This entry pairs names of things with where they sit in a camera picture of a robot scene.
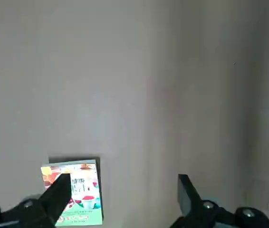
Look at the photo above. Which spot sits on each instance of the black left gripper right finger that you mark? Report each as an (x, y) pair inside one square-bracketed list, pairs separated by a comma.
[(189, 197)]

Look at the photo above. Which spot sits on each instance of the colourful green book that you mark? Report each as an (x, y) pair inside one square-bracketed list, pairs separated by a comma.
[(87, 190)]

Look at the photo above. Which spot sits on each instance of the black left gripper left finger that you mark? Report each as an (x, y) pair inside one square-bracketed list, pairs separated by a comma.
[(53, 197)]

